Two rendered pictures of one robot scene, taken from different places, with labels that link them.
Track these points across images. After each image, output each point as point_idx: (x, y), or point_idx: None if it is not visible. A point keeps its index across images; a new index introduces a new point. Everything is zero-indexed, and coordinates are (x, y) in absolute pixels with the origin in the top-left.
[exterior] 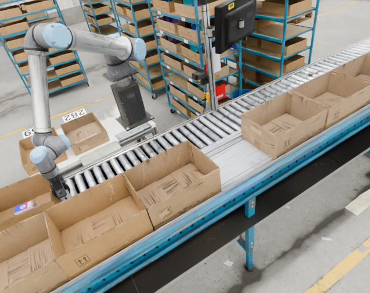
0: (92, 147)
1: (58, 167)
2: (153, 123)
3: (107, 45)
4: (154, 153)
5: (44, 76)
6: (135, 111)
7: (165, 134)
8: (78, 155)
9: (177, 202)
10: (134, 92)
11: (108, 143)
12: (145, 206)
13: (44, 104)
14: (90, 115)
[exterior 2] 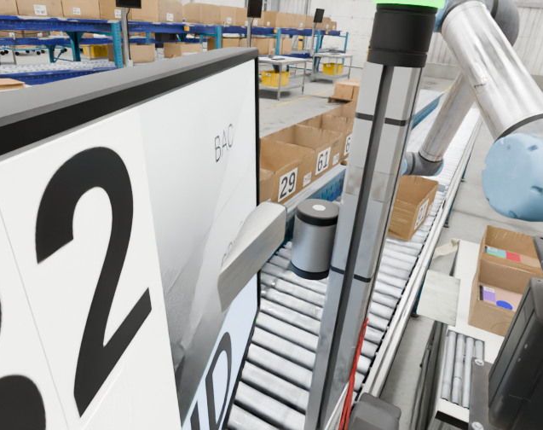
0: (470, 297)
1: (465, 261)
2: (441, 407)
3: (472, 80)
4: None
5: (457, 80)
6: (501, 364)
7: (366, 379)
8: (471, 283)
9: None
10: (525, 324)
11: (458, 316)
12: None
13: (436, 117)
14: None
